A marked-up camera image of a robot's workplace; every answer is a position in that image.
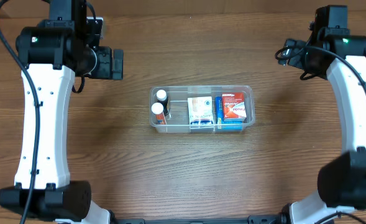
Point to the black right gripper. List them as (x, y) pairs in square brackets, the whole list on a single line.
[(294, 58)]

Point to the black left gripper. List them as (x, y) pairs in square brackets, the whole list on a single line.
[(117, 64)]

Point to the dark bottle with white cap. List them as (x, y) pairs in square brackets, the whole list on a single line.
[(163, 98)]

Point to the orange tube with white cap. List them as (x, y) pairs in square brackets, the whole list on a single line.
[(157, 110)]

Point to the red and white medicine box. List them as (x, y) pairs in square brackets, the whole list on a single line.
[(233, 105)]

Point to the blue medicine box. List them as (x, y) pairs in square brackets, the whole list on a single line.
[(221, 124)]

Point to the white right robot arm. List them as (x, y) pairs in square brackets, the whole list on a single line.
[(334, 54)]

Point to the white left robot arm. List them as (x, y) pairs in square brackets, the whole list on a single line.
[(51, 55)]

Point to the clear plastic container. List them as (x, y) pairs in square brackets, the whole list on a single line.
[(178, 120)]

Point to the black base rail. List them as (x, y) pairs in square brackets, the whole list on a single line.
[(252, 219)]

